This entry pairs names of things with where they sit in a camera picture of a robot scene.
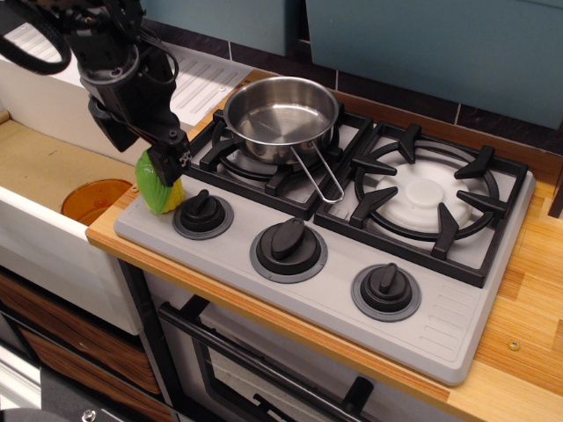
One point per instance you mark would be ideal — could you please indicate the wooden upper drawer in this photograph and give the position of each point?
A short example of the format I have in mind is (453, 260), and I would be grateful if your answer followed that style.
(110, 346)

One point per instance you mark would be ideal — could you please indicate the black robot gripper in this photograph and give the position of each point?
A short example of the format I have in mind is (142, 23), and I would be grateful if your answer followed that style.
(131, 87)

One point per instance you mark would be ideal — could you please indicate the black right stove knob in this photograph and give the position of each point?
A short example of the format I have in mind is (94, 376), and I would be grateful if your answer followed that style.
(386, 293)

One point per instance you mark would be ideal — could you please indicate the wooden drawer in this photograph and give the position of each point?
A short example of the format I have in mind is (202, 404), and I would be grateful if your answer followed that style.
(125, 399)
(110, 346)

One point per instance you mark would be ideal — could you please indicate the black middle stove knob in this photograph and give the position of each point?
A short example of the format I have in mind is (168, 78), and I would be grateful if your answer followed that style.
(289, 252)

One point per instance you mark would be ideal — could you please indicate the black burner grate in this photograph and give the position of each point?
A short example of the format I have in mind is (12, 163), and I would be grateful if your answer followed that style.
(444, 206)
(218, 162)

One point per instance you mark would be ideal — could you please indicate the green yellow toy corncob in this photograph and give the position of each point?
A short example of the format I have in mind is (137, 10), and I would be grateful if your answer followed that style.
(160, 199)

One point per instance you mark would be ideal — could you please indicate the grey toy stove top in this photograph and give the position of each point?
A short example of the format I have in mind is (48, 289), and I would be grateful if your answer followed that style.
(439, 340)

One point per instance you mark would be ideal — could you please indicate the black left stove knob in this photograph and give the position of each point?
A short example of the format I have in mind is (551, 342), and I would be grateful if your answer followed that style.
(203, 217)

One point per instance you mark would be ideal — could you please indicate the white toy sink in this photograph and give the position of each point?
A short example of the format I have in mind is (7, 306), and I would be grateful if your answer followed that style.
(50, 146)

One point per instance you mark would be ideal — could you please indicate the toy oven door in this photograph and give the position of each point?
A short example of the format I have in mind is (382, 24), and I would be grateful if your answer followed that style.
(384, 404)

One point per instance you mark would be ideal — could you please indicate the black right burner grate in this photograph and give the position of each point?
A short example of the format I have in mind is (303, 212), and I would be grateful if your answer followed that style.
(444, 206)

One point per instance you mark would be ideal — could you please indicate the black oven door handle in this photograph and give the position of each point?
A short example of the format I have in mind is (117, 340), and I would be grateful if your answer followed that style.
(252, 384)

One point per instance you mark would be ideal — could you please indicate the black left burner grate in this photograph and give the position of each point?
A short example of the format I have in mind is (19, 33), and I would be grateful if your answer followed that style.
(218, 162)

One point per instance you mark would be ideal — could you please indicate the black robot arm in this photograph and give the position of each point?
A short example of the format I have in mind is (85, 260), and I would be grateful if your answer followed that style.
(64, 23)

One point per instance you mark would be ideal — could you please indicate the black stove knob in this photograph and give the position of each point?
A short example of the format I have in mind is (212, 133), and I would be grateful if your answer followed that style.
(203, 217)
(289, 252)
(386, 293)

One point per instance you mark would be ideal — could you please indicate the wooden lower drawer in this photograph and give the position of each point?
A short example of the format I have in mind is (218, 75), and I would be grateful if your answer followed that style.
(125, 399)

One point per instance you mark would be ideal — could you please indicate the stainless steel pan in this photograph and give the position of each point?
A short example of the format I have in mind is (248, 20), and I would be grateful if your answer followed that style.
(286, 120)

